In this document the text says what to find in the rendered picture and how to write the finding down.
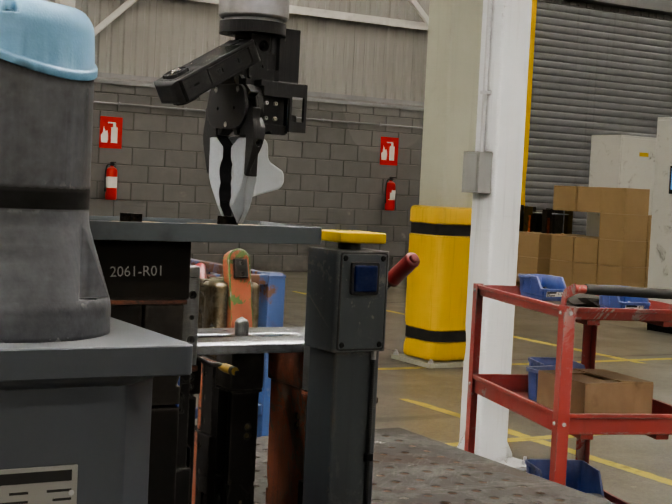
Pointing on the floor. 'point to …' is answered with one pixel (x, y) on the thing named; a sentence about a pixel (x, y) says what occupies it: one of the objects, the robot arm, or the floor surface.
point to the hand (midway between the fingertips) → (228, 210)
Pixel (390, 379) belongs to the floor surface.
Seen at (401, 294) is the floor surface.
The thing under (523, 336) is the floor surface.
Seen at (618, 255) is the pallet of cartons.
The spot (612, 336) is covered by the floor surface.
